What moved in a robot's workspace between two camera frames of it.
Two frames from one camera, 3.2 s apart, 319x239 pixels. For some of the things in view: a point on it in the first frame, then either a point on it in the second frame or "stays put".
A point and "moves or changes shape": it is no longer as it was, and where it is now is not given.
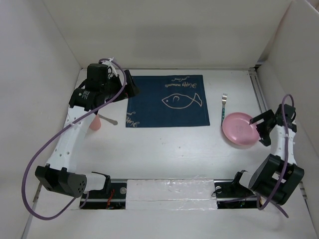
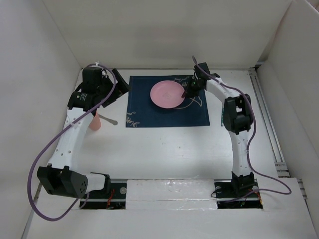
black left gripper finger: x=132 y=89 → x=122 y=86
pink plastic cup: x=95 y=124 stays put
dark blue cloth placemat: x=168 y=100 stays put
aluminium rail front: x=226 y=190 stays put
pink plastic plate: x=237 y=127 moves or changes shape
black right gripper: x=265 y=138 → x=188 y=92
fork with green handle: x=224 y=99 stays put
